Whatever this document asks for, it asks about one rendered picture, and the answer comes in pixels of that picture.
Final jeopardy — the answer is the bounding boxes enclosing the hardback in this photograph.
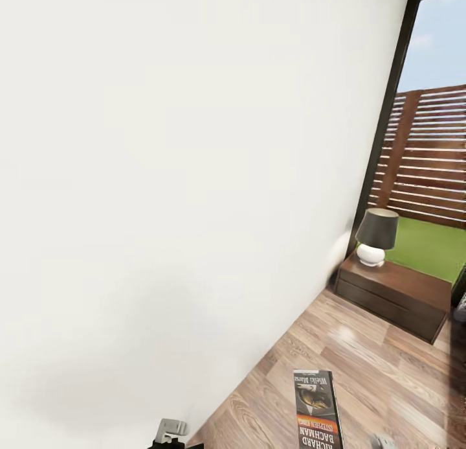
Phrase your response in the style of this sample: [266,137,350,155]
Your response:
[293,369,346,449]

